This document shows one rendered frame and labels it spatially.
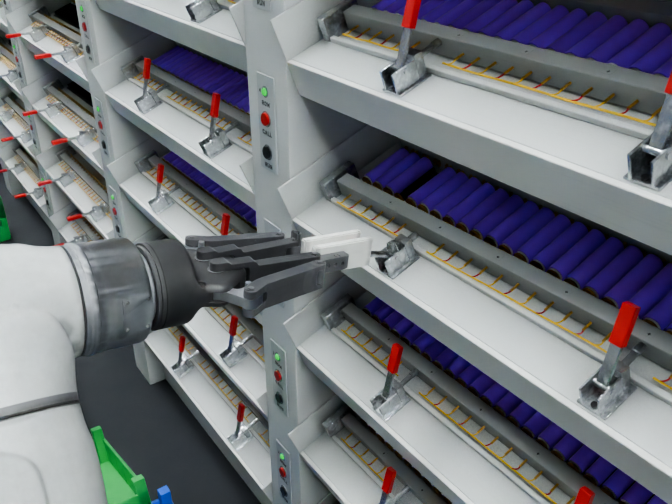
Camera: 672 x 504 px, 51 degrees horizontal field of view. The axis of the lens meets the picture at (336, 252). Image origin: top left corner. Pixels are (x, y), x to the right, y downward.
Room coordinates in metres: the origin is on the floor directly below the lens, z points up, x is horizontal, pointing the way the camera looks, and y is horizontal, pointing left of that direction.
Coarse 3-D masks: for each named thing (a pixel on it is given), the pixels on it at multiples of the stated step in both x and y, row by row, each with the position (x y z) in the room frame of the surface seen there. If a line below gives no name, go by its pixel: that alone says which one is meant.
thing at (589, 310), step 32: (352, 192) 0.79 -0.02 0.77; (384, 192) 0.76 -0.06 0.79; (384, 224) 0.72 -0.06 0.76; (416, 224) 0.69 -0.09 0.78; (448, 224) 0.68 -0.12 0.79; (480, 256) 0.62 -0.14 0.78; (512, 256) 0.60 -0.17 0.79; (512, 288) 0.58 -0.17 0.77; (544, 288) 0.55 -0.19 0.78; (576, 288) 0.54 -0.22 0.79; (608, 320) 0.50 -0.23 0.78; (640, 320) 0.49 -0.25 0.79
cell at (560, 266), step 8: (592, 232) 0.61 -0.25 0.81; (600, 232) 0.61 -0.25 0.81; (584, 240) 0.60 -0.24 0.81; (592, 240) 0.60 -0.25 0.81; (600, 240) 0.60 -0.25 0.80; (576, 248) 0.60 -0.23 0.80; (584, 248) 0.59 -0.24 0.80; (592, 248) 0.60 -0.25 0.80; (568, 256) 0.59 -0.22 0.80; (576, 256) 0.59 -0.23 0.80; (584, 256) 0.59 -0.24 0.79; (552, 264) 0.59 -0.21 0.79; (560, 264) 0.58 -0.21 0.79; (568, 264) 0.58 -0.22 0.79; (576, 264) 0.58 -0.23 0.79; (560, 272) 0.57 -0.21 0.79; (568, 272) 0.58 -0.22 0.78
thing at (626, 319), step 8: (624, 304) 0.45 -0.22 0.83; (632, 304) 0.45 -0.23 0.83; (624, 312) 0.45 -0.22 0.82; (632, 312) 0.45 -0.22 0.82; (616, 320) 0.45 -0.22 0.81; (624, 320) 0.45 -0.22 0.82; (632, 320) 0.45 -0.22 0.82; (616, 328) 0.45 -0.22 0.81; (624, 328) 0.45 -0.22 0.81; (632, 328) 0.45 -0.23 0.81; (616, 336) 0.45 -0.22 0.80; (624, 336) 0.44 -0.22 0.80; (616, 344) 0.45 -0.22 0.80; (624, 344) 0.44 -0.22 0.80; (608, 352) 0.45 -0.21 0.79; (616, 352) 0.45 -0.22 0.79; (608, 360) 0.45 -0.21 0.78; (616, 360) 0.44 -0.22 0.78; (608, 368) 0.44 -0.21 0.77; (600, 376) 0.45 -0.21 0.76; (608, 376) 0.44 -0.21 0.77; (616, 376) 0.45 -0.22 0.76; (608, 384) 0.44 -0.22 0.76
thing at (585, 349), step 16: (352, 208) 0.78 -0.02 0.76; (368, 224) 0.75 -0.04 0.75; (432, 256) 0.66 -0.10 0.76; (448, 272) 0.63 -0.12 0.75; (480, 288) 0.59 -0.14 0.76; (512, 304) 0.56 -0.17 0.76; (528, 320) 0.55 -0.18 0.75; (544, 320) 0.54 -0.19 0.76; (560, 336) 0.51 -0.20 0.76; (592, 352) 0.49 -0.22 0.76; (640, 384) 0.45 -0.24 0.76
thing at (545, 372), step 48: (384, 144) 0.88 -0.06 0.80; (288, 192) 0.80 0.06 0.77; (336, 192) 0.82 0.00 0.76; (384, 240) 0.71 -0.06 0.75; (384, 288) 0.65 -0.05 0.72; (432, 288) 0.62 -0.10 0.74; (480, 336) 0.54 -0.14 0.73; (528, 336) 0.53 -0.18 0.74; (576, 336) 0.52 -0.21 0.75; (528, 384) 0.49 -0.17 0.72; (576, 384) 0.47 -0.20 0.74; (576, 432) 0.45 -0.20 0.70; (624, 432) 0.42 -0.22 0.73
